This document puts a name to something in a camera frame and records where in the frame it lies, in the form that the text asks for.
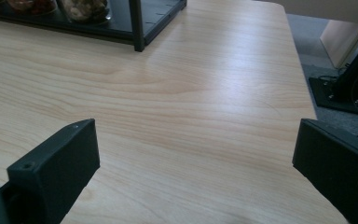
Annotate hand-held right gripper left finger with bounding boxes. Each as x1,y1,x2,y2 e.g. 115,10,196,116
7,119,101,224

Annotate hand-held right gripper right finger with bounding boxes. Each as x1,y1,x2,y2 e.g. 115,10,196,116
292,118,358,224

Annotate glass jar with nuts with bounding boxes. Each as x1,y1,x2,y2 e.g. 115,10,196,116
57,0,112,24

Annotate black metal two-tier shelf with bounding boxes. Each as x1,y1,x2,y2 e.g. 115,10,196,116
0,0,188,53

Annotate beige cabinet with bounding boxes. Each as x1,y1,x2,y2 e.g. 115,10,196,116
269,0,358,69

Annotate black stand with cables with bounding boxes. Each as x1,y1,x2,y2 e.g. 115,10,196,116
308,27,358,119

